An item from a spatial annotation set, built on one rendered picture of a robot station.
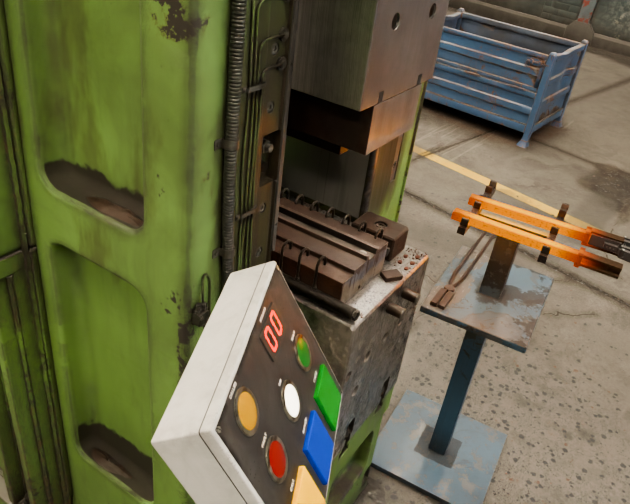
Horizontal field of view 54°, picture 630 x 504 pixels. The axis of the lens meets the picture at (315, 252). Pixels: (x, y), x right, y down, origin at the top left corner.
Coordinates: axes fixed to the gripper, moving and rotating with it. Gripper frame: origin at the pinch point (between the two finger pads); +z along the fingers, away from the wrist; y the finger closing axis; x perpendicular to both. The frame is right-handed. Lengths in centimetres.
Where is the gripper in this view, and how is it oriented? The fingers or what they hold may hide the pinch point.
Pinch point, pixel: (603, 241)
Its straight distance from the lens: 177.4
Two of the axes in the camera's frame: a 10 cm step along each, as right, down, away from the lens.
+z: -8.8, -3.4, 3.3
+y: 4.5, -4.4, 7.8
